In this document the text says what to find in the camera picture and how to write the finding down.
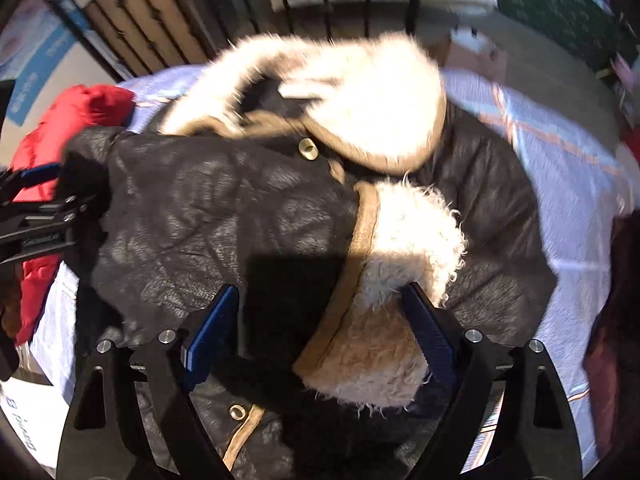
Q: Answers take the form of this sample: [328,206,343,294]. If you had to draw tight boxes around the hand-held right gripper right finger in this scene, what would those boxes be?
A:
[400,281,585,480]

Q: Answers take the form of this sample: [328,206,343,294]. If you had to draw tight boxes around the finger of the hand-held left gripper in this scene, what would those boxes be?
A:
[0,162,64,196]
[0,194,101,228]

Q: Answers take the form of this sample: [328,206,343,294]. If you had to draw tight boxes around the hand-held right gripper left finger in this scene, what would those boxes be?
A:
[56,284,241,480]

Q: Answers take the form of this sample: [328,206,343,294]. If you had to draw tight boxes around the black quilted fleece-lined jacket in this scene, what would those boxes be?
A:
[62,30,559,480]

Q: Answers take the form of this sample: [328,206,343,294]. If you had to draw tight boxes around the red down jacket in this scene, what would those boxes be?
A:
[10,84,137,347]

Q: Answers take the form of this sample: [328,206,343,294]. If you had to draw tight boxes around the blue and white poster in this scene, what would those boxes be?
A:
[0,0,97,127]

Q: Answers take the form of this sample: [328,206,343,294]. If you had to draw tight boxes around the white printed box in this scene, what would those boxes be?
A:
[0,360,69,467]

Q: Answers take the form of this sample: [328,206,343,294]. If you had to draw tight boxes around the dark maroon clothing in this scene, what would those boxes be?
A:
[582,212,640,467]

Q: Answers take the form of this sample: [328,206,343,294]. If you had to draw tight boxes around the blue checked bedsheet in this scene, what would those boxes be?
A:
[30,65,640,477]

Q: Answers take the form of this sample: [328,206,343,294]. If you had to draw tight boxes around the wooden panel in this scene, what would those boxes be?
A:
[82,0,212,77]

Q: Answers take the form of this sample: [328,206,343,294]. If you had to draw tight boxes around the black iron railing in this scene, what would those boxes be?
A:
[45,0,427,82]

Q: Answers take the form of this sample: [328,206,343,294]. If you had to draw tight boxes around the green patterned wall cloth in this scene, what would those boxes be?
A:
[495,0,632,77]

